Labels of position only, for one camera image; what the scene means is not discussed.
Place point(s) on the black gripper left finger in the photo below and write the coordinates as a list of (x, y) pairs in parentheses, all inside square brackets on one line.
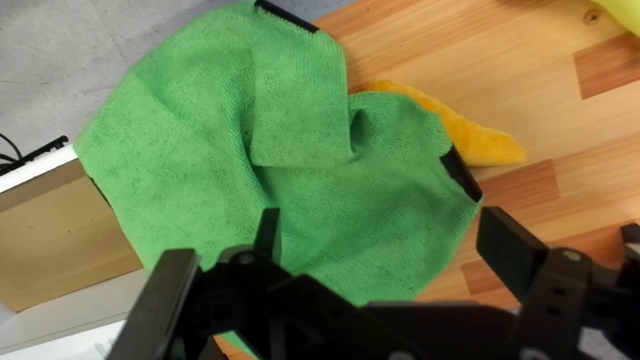
[(268, 233)]

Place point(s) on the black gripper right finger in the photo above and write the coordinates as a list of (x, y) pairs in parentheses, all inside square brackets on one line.
[(511, 250)]

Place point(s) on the green microfibre cloth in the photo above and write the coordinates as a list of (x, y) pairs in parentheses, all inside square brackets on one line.
[(220, 113)]

